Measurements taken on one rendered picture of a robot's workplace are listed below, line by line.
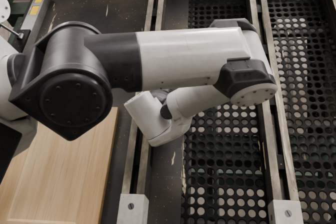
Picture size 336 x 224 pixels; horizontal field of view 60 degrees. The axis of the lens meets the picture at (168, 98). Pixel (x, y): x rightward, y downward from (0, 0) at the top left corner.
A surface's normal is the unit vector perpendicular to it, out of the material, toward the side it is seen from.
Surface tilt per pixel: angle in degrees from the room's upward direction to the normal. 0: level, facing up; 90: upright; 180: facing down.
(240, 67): 64
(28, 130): 138
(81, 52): 38
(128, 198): 59
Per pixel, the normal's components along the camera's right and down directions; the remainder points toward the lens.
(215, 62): 0.21, 0.28
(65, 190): -0.11, -0.51
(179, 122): -0.40, 0.38
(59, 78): 0.04, -0.11
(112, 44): 0.11, -0.49
